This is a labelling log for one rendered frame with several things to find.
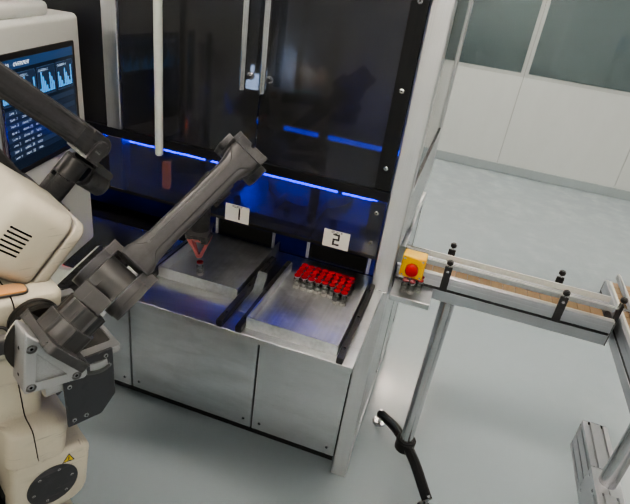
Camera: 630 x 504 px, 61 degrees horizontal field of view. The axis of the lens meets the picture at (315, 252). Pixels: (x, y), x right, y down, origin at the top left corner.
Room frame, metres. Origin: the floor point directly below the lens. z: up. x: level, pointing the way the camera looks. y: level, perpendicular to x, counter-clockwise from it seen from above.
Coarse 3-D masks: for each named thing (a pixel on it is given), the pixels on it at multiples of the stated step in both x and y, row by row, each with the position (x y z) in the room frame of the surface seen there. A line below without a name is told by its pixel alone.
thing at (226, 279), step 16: (224, 240) 1.63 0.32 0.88; (240, 240) 1.65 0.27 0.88; (176, 256) 1.44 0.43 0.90; (192, 256) 1.49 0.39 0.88; (208, 256) 1.50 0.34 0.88; (224, 256) 1.52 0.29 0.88; (240, 256) 1.53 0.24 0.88; (256, 256) 1.55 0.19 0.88; (160, 272) 1.35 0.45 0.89; (176, 272) 1.33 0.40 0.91; (192, 272) 1.39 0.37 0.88; (208, 272) 1.41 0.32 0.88; (224, 272) 1.42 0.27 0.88; (240, 272) 1.43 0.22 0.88; (256, 272) 1.42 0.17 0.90; (208, 288) 1.31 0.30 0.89; (224, 288) 1.30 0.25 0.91; (240, 288) 1.31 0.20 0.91
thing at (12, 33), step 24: (24, 0) 1.47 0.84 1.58; (0, 24) 1.31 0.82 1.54; (24, 24) 1.39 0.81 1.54; (48, 24) 1.50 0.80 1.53; (72, 24) 1.62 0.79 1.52; (0, 48) 1.29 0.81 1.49; (24, 48) 1.38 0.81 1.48; (48, 48) 1.48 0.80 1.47; (72, 48) 1.60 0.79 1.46; (24, 72) 1.36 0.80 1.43; (48, 72) 1.46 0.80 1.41; (72, 72) 1.59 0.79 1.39; (72, 96) 1.57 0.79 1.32; (24, 120) 1.33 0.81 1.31; (24, 144) 1.32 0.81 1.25; (48, 144) 1.43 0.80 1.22; (24, 168) 1.31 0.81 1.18; (48, 168) 1.42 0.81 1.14; (72, 192) 1.53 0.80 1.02
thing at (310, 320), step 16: (288, 272) 1.46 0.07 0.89; (272, 288) 1.33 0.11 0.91; (288, 288) 1.38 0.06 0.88; (272, 304) 1.28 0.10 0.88; (288, 304) 1.30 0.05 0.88; (304, 304) 1.31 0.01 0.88; (320, 304) 1.32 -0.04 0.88; (352, 304) 1.35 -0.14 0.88; (256, 320) 1.15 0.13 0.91; (272, 320) 1.21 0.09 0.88; (288, 320) 1.22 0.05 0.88; (304, 320) 1.23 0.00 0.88; (320, 320) 1.24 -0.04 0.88; (336, 320) 1.25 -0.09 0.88; (352, 320) 1.25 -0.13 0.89; (288, 336) 1.13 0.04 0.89; (304, 336) 1.12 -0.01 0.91; (320, 336) 1.17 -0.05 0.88; (336, 336) 1.18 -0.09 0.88; (336, 352) 1.10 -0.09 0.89
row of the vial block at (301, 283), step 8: (296, 280) 1.39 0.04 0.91; (304, 280) 1.38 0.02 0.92; (312, 280) 1.38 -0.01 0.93; (320, 280) 1.38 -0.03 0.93; (296, 288) 1.39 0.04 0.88; (304, 288) 1.38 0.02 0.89; (312, 288) 1.38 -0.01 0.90; (320, 288) 1.38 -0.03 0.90; (328, 288) 1.37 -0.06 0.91; (344, 288) 1.36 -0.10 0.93; (328, 296) 1.36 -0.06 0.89
